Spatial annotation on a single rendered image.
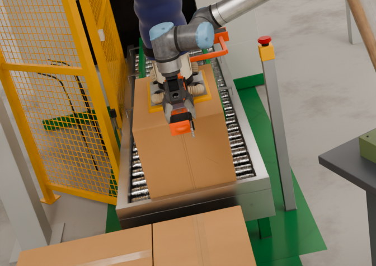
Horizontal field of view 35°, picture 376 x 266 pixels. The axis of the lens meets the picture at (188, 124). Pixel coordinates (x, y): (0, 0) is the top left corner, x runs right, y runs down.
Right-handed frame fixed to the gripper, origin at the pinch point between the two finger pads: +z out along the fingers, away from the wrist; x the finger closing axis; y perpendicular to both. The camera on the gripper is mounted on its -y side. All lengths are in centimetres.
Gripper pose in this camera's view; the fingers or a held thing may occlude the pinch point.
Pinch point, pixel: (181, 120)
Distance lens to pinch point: 225.0
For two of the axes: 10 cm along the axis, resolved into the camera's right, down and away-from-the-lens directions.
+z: 2.0, 8.7, 4.4
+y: -0.6, -4.4, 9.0
